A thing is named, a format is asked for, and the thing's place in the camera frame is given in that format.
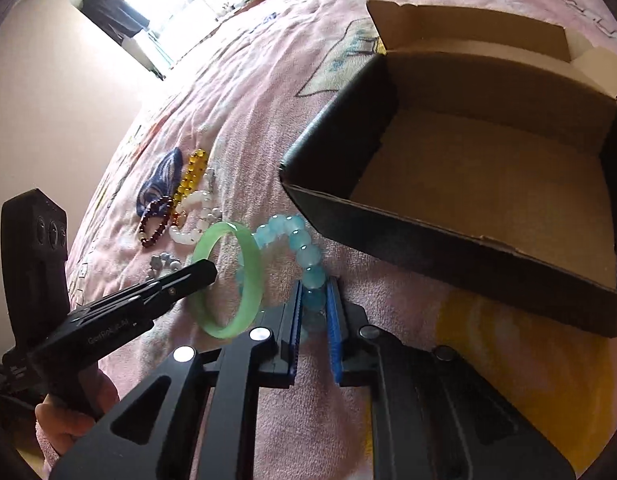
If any green jade bangle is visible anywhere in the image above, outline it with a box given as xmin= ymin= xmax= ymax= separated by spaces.
xmin=188 ymin=221 xmax=264 ymax=340

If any person's left hand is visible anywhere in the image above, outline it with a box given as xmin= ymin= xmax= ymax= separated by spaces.
xmin=35 ymin=370 xmax=120 ymax=455

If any silver flower jewelry piece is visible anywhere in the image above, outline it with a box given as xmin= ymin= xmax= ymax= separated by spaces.
xmin=147 ymin=252 xmax=182 ymax=280

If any yellow amber bead bracelet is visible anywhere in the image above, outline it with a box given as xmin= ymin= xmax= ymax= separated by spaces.
xmin=173 ymin=147 xmax=210 ymax=212

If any white bead bracelet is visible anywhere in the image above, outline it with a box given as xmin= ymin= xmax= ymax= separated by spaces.
xmin=167 ymin=188 xmax=224 ymax=252

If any pink printed bed blanket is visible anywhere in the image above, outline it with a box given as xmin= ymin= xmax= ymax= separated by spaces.
xmin=68 ymin=0 xmax=617 ymax=479

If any dark red bead bracelet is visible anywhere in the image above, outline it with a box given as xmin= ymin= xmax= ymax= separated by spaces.
xmin=138 ymin=195 xmax=176 ymax=250

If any dark hanging garment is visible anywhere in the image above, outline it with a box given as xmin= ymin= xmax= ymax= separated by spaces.
xmin=81 ymin=0 xmax=150 ymax=44

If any light blue bead bracelet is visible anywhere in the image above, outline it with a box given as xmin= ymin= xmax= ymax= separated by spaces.
xmin=236 ymin=212 xmax=330 ymax=334

